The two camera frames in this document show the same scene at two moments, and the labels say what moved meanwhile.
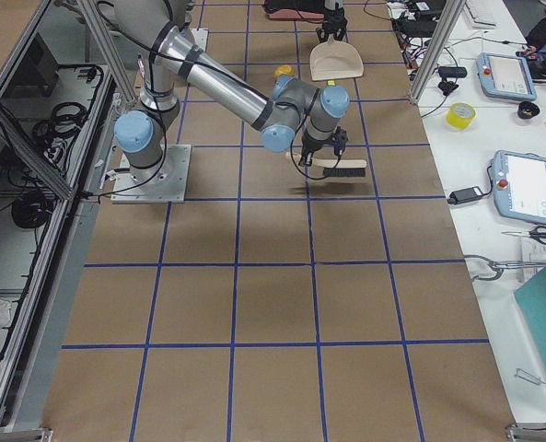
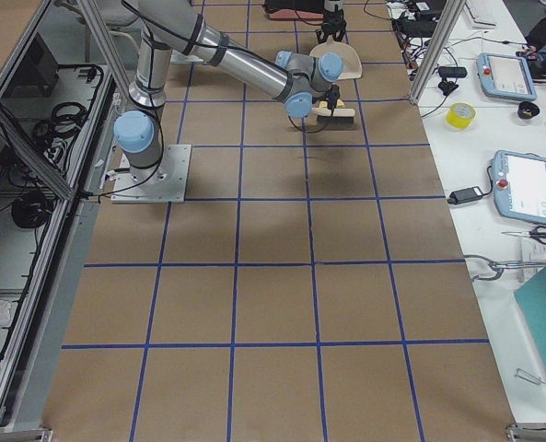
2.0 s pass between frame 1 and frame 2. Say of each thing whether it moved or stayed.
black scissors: stayed
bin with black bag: stayed
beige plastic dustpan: stayed
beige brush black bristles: moved
